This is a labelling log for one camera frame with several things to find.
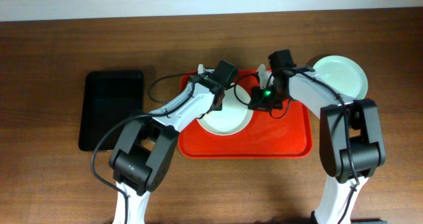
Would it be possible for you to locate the white plate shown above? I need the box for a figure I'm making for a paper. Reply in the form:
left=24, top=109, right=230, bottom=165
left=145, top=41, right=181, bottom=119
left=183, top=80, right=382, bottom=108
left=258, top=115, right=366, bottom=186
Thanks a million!
left=197, top=85, right=254, bottom=136

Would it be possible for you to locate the mint green plate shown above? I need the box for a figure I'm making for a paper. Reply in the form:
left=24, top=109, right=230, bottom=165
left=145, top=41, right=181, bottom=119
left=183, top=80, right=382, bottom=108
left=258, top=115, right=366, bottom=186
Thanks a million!
left=313, top=56, right=368, bottom=100

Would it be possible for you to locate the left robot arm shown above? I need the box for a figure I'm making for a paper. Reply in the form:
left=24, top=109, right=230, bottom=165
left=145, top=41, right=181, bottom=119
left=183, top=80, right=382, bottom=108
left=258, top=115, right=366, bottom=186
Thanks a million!
left=108, top=61, right=237, bottom=223

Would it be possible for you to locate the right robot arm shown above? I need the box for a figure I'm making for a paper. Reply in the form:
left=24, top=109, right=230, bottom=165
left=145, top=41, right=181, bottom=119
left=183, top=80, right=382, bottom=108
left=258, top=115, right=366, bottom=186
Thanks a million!
left=248, top=50, right=386, bottom=224

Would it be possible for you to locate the black plastic tray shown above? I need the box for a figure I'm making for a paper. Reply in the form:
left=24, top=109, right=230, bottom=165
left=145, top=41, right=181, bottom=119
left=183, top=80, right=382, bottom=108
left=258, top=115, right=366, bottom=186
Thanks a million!
left=78, top=70, right=144, bottom=151

